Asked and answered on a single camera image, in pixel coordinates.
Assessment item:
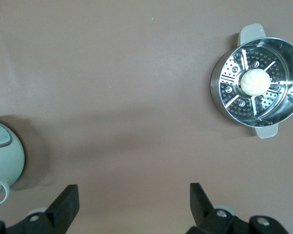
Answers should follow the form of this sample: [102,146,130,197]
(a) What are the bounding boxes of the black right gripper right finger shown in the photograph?
[185,182,293,234]

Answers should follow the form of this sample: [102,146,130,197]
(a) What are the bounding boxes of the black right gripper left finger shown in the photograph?
[19,184,80,234]

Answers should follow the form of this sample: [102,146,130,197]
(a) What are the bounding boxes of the grey electric cooking pot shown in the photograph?
[0,119,25,205]

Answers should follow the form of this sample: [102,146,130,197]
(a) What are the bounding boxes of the stainless steel steamer pot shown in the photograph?
[209,23,293,140]

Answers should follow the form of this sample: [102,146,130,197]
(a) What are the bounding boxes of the white steamed bun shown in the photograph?
[238,68,271,97]

